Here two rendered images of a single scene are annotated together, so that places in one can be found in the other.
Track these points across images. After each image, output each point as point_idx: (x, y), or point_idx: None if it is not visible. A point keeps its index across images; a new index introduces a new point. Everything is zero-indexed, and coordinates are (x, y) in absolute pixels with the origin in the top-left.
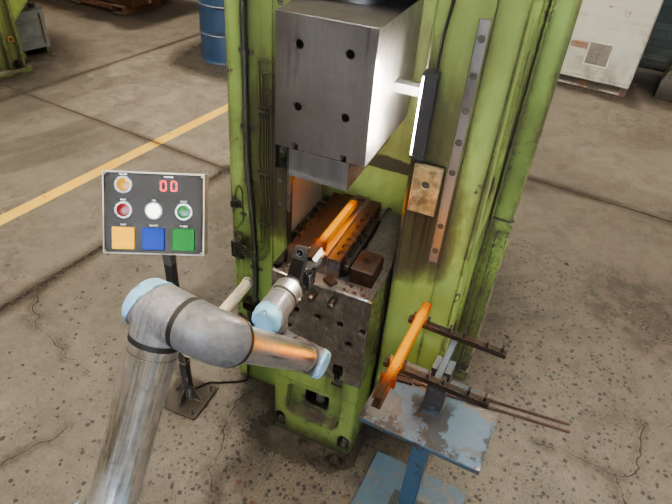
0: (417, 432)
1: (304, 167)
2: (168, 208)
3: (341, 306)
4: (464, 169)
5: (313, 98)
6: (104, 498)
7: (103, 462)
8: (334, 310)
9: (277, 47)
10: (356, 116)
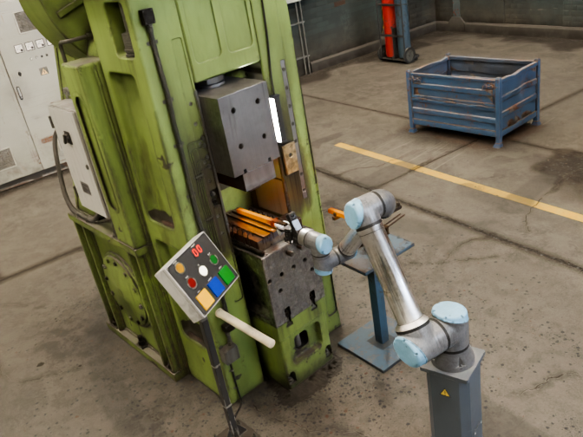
0: None
1: (252, 179)
2: (206, 263)
3: None
4: (298, 135)
5: (247, 135)
6: (415, 303)
7: (402, 289)
8: (299, 252)
9: (223, 119)
10: (269, 131)
